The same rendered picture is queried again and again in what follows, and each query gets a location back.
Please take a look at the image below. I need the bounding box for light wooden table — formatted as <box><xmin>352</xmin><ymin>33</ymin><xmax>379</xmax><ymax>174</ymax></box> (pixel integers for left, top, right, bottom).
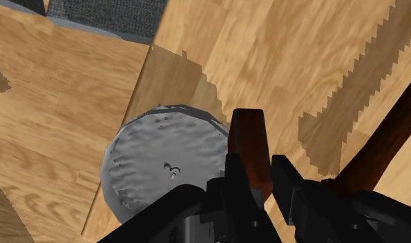
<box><xmin>0</xmin><ymin>2</ymin><xmax>151</xmax><ymax>243</ymax></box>

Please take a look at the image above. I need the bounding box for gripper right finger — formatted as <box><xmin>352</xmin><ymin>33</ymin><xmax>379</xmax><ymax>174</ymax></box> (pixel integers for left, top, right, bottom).
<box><xmin>271</xmin><ymin>155</ymin><xmax>411</xmax><ymax>243</ymax></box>

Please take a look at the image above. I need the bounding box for grey rug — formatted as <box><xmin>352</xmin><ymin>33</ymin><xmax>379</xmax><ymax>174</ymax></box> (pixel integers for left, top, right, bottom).
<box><xmin>0</xmin><ymin>0</ymin><xmax>170</xmax><ymax>46</ymax></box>

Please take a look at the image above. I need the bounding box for grey round disc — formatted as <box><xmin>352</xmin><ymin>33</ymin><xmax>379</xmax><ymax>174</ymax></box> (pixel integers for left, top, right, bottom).
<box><xmin>99</xmin><ymin>104</ymin><xmax>231</xmax><ymax>224</ymax></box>

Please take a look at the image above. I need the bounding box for dark brown wooden furniture frame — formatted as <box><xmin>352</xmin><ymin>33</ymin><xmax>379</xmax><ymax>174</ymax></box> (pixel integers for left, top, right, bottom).
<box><xmin>227</xmin><ymin>68</ymin><xmax>411</xmax><ymax>203</ymax></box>

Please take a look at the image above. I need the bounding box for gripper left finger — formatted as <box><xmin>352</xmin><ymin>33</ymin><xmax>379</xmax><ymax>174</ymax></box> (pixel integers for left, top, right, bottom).
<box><xmin>97</xmin><ymin>153</ymin><xmax>282</xmax><ymax>243</ymax></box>

